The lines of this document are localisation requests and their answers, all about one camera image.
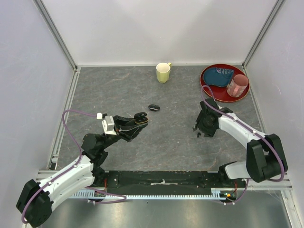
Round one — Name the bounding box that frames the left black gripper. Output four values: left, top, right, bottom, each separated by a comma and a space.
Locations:
100, 114, 148, 150

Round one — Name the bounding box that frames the black earbud charging case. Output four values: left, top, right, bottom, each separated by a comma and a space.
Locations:
148, 104, 160, 112

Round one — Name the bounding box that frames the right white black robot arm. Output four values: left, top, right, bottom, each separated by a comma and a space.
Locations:
193, 98, 288, 187

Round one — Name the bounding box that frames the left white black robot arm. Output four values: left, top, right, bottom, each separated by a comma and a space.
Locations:
16, 112, 148, 228

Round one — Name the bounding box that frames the blue ceramic plate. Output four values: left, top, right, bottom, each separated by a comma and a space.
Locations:
203, 67, 234, 87

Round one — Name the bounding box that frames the pink patterned cup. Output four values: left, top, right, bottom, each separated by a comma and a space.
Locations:
227, 74, 249, 97

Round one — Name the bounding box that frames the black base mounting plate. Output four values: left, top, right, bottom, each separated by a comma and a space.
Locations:
92, 171, 246, 195

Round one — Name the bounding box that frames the yellow green mug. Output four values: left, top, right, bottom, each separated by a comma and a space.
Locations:
156, 63, 171, 83

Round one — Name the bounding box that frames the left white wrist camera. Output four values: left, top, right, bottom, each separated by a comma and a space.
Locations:
96, 113, 117, 135

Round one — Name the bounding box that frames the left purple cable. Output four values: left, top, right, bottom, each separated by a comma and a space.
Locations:
21, 109, 127, 224

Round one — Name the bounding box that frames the light blue cable duct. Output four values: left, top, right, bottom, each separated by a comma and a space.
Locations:
69, 189, 234, 200

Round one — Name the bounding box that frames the left aluminium frame post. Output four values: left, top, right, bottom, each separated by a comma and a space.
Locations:
33, 0, 78, 71

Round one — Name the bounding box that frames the aluminium frame post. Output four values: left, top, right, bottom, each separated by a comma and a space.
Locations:
242, 0, 285, 70
33, 0, 78, 71

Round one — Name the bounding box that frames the right aluminium frame post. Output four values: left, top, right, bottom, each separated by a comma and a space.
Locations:
242, 0, 285, 70

